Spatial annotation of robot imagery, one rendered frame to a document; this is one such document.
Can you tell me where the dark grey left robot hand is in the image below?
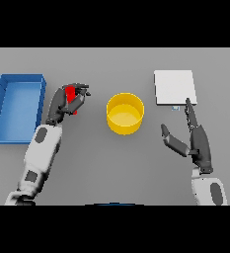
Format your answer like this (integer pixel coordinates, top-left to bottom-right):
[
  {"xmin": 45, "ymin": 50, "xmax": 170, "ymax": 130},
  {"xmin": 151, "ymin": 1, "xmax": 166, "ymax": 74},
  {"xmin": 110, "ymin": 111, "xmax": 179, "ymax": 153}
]
[{"xmin": 45, "ymin": 82, "xmax": 92, "ymax": 127}]

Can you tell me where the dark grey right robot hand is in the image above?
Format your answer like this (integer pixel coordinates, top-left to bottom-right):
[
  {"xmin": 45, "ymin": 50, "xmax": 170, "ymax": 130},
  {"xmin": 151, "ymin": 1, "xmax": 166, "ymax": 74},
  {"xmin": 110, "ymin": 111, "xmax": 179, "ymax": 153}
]
[{"xmin": 160, "ymin": 97, "xmax": 215, "ymax": 175}]

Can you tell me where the red beaker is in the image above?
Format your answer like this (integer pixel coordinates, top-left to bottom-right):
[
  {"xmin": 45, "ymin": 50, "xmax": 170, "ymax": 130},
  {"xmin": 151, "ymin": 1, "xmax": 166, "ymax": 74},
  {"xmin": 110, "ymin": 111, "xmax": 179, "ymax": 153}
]
[{"xmin": 65, "ymin": 85, "xmax": 79, "ymax": 117}]

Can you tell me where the pale square measuring scale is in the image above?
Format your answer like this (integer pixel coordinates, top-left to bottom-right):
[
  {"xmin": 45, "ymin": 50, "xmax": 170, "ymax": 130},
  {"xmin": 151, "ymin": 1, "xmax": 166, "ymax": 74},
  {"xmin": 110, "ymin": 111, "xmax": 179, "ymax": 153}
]
[{"xmin": 153, "ymin": 69, "xmax": 198, "ymax": 112}]

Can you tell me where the yellow bowl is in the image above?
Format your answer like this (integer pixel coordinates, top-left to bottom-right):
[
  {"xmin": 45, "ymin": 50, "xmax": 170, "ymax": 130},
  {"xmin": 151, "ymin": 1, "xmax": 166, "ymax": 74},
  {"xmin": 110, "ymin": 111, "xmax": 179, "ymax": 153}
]
[{"xmin": 106, "ymin": 92, "xmax": 145, "ymax": 135}]

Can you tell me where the blue tray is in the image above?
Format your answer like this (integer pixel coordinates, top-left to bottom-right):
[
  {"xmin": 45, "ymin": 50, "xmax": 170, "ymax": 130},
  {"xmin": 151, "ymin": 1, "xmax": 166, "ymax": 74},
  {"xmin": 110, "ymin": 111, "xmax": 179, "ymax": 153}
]
[{"xmin": 0, "ymin": 73, "xmax": 47, "ymax": 145}]

